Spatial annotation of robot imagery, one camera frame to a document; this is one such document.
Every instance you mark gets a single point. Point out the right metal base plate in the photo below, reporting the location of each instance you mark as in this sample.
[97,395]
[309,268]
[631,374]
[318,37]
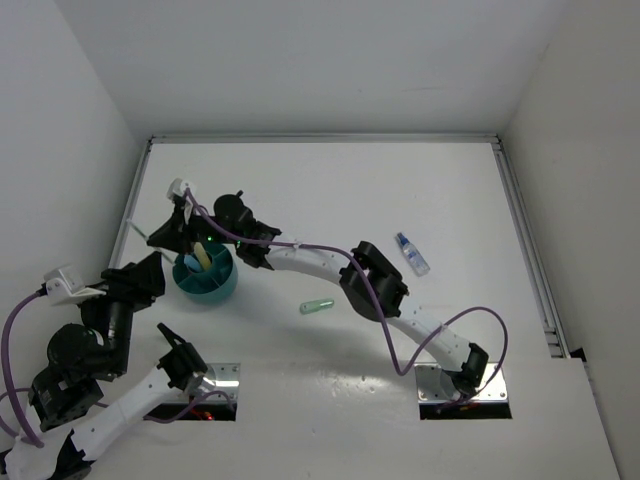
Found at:
[434,387]

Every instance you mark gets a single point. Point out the clear blue spray bottle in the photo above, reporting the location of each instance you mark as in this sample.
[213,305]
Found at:
[412,255]

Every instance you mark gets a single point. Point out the green transparent stapler case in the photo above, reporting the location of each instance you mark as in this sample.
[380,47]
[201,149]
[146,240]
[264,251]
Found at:
[315,306]

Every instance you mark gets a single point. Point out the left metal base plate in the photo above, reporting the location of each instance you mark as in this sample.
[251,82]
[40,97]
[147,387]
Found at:
[220,385]

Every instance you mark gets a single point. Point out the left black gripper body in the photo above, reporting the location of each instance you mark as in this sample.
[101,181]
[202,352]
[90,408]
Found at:
[130,296]

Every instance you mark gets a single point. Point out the yellow highlighter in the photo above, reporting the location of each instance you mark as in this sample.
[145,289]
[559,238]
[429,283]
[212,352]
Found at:
[202,256]

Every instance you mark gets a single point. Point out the metal base plate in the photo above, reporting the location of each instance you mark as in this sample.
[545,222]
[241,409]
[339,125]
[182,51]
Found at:
[220,385]
[434,387]

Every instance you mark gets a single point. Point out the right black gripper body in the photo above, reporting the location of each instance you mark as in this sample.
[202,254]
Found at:
[197,230]

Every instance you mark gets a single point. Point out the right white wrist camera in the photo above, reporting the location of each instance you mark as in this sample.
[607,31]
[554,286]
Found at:
[181,192]

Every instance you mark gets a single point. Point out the blue highlighter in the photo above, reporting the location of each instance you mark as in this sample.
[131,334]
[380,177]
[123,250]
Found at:
[192,264]

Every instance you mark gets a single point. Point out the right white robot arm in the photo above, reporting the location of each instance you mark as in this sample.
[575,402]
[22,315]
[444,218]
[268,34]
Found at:
[372,285]

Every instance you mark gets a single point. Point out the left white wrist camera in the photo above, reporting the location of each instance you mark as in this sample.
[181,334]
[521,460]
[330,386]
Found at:
[64,286]

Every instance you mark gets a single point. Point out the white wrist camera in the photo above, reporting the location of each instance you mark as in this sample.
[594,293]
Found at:
[181,192]
[64,286]

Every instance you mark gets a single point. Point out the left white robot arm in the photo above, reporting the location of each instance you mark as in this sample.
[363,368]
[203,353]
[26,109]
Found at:
[56,439]

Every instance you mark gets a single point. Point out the teal divided round container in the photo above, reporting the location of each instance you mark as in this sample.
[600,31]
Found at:
[210,287]

